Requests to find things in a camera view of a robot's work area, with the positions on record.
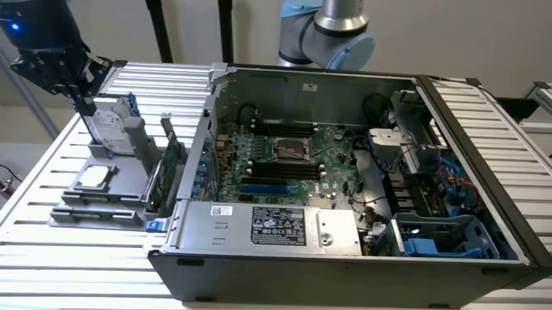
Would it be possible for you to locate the grey metal disk bay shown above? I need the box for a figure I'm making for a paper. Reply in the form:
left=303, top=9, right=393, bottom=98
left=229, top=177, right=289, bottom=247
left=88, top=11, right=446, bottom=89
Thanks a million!
left=368, top=90, right=450, bottom=169

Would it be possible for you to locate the red wire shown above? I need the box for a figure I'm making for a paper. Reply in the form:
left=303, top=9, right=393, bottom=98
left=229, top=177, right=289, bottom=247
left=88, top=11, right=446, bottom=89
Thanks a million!
left=434, top=157, right=480, bottom=212

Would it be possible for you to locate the green motherboard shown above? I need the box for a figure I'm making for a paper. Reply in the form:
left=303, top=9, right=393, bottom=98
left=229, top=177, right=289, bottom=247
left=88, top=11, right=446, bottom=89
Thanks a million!
left=212, top=124, right=364, bottom=208

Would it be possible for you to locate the black pole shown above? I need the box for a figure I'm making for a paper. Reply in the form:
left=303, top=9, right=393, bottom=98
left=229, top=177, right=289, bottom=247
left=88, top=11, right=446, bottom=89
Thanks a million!
left=144, top=0, right=174, bottom=64
left=216, top=0, right=237, bottom=64

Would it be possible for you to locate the silver power supply unit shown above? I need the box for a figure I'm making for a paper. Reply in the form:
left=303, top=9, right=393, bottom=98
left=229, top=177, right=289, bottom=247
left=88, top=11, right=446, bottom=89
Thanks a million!
left=174, top=201, right=364, bottom=256

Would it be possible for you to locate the blue plastic disk bay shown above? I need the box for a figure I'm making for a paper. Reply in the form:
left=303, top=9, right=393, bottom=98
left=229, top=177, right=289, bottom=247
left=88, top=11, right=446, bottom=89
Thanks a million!
left=385, top=212, right=503, bottom=260

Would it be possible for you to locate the black looped cable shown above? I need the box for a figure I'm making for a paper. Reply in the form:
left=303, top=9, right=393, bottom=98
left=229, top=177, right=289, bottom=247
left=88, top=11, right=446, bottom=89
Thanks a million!
left=235, top=102, right=261, bottom=124

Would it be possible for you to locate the black thick cable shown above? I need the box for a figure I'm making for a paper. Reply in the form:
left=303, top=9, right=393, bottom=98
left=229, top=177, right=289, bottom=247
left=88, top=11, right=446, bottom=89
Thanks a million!
left=361, top=92, right=390, bottom=127

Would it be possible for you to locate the black fan shroud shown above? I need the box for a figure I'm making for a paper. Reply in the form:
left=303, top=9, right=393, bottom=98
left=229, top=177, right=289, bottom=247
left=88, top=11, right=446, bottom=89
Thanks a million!
left=382, top=167, right=450, bottom=221

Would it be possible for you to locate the aluminium profile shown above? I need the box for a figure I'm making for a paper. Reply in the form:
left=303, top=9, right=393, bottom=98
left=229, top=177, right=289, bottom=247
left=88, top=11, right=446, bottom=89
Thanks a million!
left=519, top=81, right=552, bottom=134

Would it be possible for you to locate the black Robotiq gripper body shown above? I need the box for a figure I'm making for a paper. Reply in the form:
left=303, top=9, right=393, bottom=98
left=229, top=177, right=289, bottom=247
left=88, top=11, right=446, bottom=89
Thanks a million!
left=0, top=0, right=114, bottom=96

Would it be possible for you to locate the silver CPU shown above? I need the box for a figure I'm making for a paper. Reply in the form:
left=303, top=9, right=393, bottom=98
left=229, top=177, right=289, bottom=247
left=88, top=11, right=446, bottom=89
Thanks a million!
left=75, top=165, right=118, bottom=189

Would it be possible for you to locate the black table cable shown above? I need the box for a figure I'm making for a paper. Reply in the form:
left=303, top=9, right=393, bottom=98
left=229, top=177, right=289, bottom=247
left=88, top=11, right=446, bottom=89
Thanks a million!
left=426, top=75, right=504, bottom=106

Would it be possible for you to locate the green RAM stick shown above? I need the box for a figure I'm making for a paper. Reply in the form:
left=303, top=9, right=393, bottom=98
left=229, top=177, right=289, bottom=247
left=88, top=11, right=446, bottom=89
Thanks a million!
left=52, top=210, right=134, bottom=218
left=61, top=192, right=142, bottom=200

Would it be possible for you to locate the grey frame post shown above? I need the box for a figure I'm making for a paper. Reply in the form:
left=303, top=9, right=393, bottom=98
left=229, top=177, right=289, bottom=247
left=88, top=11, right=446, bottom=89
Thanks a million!
left=0, top=41, right=60, bottom=140

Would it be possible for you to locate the blue wire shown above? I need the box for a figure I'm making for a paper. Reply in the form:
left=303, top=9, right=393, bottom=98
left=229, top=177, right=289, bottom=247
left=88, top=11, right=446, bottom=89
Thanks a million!
left=434, top=154, right=465, bottom=218

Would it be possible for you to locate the grey parts rack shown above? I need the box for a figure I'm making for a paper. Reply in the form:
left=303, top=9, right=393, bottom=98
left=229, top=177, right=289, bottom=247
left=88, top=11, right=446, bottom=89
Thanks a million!
left=47, top=116, right=191, bottom=227

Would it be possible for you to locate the long black expansion slot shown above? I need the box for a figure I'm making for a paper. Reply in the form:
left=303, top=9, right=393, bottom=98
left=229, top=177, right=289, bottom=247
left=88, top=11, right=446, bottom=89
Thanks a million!
left=239, top=177, right=289, bottom=187

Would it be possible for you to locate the blue expansion slot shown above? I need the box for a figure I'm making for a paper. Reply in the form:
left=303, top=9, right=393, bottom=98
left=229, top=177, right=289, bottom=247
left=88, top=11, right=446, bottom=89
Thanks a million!
left=239, top=184, right=290, bottom=195

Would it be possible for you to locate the hard disk with blue rails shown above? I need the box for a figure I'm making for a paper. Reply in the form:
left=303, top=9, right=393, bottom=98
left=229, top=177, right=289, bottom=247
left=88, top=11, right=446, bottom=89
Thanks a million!
left=81, top=92, right=140, bottom=160

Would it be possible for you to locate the CPU socket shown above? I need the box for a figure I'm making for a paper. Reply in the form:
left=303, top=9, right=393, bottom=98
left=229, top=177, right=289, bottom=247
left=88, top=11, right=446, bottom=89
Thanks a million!
left=269, top=136, right=314, bottom=163

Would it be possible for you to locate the black open PC case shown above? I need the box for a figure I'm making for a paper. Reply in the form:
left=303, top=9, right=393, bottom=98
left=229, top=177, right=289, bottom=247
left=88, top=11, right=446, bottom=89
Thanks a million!
left=146, top=63, right=552, bottom=304

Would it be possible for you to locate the black bracket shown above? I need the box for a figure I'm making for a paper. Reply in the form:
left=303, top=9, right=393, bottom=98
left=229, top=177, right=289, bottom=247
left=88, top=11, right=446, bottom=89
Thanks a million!
left=494, top=96, right=541, bottom=124

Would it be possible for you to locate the green graphics card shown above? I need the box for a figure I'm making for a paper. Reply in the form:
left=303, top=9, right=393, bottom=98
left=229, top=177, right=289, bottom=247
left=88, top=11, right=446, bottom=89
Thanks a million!
left=142, top=111, right=187, bottom=214

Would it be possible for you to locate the thin black cable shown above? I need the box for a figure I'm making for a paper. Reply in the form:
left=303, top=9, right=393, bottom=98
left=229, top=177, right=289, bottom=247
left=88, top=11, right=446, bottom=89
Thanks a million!
left=0, top=163, right=28, bottom=196

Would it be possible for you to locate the small silver heatsink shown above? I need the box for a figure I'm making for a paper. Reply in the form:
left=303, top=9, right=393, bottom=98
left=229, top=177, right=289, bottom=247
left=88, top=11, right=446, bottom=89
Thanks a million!
left=307, top=197, right=338, bottom=210

